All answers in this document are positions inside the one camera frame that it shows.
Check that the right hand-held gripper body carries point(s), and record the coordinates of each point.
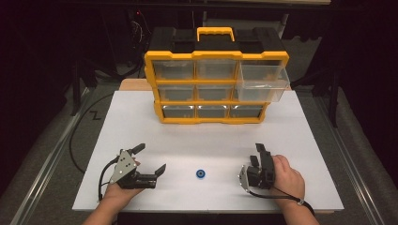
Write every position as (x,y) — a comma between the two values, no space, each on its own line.
(261,176)

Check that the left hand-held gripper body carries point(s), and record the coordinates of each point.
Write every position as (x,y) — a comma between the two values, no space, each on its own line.
(125,170)

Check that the small blue wheel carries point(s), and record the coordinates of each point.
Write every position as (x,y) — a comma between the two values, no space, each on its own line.
(198,174)

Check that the clear plastic drawer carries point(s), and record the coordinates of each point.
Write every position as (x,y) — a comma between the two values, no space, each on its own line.
(263,90)

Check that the yellow black organizer cabinet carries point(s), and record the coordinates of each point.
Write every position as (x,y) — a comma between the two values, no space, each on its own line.
(216,82)

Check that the person's left hand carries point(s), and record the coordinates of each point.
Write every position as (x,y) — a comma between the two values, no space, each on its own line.
(115,193)

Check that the person's right hand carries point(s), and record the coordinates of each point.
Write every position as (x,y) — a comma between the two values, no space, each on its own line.
(287,184)

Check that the black metal stand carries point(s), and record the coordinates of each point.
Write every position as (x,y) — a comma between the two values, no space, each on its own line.
(76,93)
(334,103)

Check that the set of clear bins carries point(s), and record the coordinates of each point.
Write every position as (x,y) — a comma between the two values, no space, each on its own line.
(175,70)

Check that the aluminium floor rail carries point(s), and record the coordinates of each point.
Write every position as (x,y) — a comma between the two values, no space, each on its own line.
(46,170)
(356,178)

